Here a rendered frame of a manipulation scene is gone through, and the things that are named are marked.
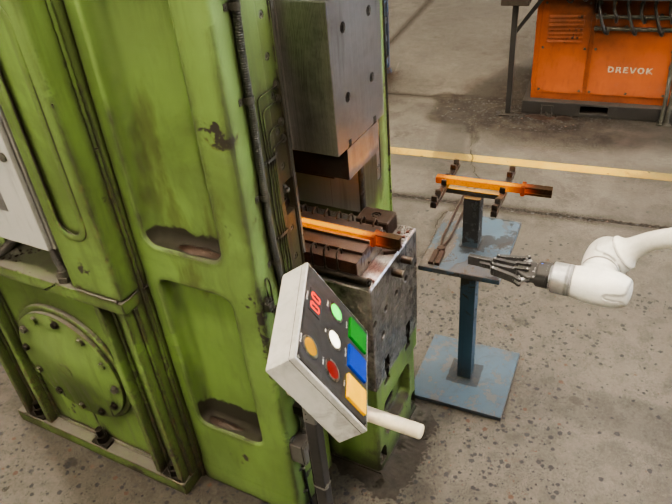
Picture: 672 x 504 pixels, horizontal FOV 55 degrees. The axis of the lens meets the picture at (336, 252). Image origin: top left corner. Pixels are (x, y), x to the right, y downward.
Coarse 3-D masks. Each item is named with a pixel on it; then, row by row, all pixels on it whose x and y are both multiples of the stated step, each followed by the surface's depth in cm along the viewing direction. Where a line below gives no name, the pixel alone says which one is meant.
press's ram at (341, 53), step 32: (288, 0) 153; (320, 0) 150; (352, 0) 160; (288, 32) 158; (320, 32) 154; (352, 32) 164; (288, 64) 163; (320, 64) 158; (352, 64) 167; (288, 96) 168; (320, 96) 164; (352, 96) 171; (320, 128) 169; (352, 128) 175
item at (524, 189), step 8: (440, 176) 235; (448, 176) 234; (456, 176) 234; (456, 184) 233; (464, 184) 231; (472, 184) 230; (480, 184) 229; (488, 184) 228; (496, 184) 227; (504, 184) 226; (512, 184) 226; (520, 184) 225; (528, 184) 224; (520, 192) 223; (528, 192) 224; (536, 192) 223; (544, 192) 222
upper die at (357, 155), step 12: (372, 132) 188; (360, 144) 182; (372, 144) 189; (300, 156) 184; (312, 156) 182; (324, 156) 180; (348, 156) 177; (360, 156) 184; (300, 168) 187; (312, 168) 184; (324, 168) 182; (336, 168) 180; (348, 168) 178; (360, 168) 185
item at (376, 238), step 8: (304, 224) 214; (312, 224) 212; (320, 224) 212; (328, 224) 211; (336, 224) 211; (344, 232) 207; (352, 232) 206; (360, 232) 206; (368, 232) 206; (376, 232) 204; (384, 232) 203; (376, 240) 204; (384, 240) 202; (392, 240) 201; (400, 240) 200; (392, 248) 202; (400, 248) 202
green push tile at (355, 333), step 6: (348, 324) 166; (354, 324) 167; (348, 330) 164; (354, 330) 165; (360, 330) 169; (348, 336) 162; (354, 336) 164; (360, 336) 167; (366, 336) 170; (354, 342) 163; (360, 342) 165; (360, 348) 164
